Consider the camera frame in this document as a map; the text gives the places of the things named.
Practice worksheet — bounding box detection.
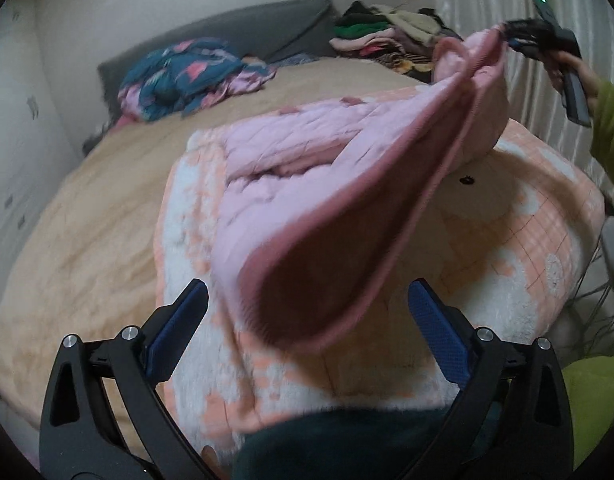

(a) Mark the pile of folded clothes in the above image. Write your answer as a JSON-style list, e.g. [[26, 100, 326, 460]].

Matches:
[[329, 1, 468, 83]]

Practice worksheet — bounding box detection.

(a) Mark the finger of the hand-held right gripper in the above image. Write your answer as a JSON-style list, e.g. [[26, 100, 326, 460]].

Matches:
[[502, 19, 540, 53]]

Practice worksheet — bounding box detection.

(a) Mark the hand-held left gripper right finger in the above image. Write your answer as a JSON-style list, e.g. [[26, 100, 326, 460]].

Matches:
[[407, 278, 574, 480]]

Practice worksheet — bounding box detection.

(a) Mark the pink quilted garment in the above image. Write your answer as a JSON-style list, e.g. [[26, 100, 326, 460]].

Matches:
[[211, 27, 510, 351]]

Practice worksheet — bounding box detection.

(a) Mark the blue flamingo print quilt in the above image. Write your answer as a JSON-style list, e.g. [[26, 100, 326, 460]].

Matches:
[[118, 37, 278, 122]]

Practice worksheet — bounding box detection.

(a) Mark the person's right hand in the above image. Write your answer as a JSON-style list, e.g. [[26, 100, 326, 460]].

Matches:
[[546, 51, 604, 113]]

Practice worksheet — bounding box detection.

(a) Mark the grey headboard cushion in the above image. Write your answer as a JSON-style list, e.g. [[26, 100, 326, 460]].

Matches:
[[97, 0, 338, 101]]

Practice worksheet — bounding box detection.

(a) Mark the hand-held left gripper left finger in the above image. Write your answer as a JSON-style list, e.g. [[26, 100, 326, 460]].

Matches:
[[38, 278, 222, 480]]

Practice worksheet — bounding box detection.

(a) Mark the dark teal clothing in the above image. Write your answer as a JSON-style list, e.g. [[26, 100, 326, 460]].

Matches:
[[232, 402, 502, 480]]

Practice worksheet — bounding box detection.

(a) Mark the person's green jacket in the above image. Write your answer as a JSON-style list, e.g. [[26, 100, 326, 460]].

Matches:
[[561, 355, 614, 468]]

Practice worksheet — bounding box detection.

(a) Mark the orange white checked blanket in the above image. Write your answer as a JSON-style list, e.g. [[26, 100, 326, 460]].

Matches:
[[154, 85, 608, 456]]

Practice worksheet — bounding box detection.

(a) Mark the bed with beige sheet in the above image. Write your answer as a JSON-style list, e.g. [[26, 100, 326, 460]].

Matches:
[[0, 55, 438, 431]]

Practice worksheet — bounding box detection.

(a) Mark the white wardrobe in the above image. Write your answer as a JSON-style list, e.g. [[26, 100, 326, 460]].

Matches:
[[0, 0, 82, 311]]

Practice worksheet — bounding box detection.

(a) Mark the metal wire rack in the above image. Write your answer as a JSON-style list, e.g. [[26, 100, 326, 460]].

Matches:
[[557, 240, 614, 356]]

